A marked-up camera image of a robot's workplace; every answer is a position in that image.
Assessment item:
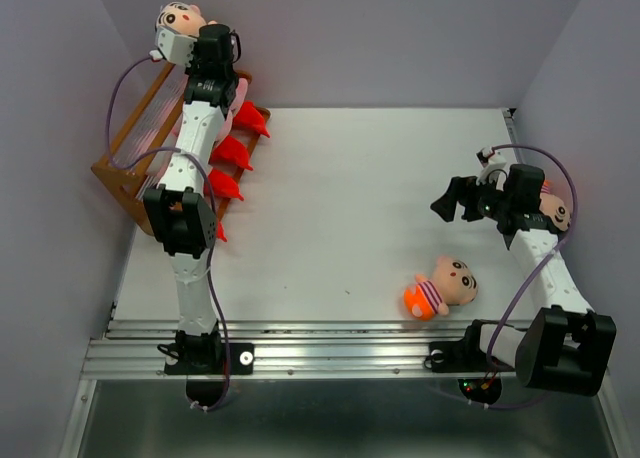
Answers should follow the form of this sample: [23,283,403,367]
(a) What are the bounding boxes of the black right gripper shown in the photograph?
[428,170,512,221]

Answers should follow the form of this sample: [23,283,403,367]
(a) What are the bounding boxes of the pink striped pig plush front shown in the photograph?
[230,78,249,113]

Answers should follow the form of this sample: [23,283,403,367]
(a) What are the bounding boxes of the pink striped pig plush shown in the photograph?
[134,132,177,175]
[230,78,249,113]
[172,108,236,142]

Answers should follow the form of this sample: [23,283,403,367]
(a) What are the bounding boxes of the pink striped pig plush back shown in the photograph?
[172,108,236,142]

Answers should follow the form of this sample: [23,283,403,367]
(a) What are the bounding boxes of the boy doll orange pants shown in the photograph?
[154,1,216,37]
[403,256,479,321]
[540,180,571,232]

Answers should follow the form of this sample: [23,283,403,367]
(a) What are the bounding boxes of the red shark plush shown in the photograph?
[203,168,244,201]
[209,135,253,171]
[216,221,228,242]
[232,100,271,138]

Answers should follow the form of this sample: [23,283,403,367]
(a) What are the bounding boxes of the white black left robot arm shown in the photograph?
[143,24,241,375]

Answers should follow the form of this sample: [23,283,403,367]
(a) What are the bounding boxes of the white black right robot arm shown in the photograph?
[424,164,617,397]

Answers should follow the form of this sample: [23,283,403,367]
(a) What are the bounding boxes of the wooden tiered shelf rack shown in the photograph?
[92,64,265,234]

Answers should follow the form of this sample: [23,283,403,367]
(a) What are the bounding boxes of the boy doll orange pants front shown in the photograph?
[403,256,479,321]

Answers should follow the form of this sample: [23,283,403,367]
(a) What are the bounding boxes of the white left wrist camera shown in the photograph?
[149,26,196,68]

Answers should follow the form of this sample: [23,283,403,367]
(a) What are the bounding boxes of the aluminium front mounting rail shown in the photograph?
[79,319,612,382]

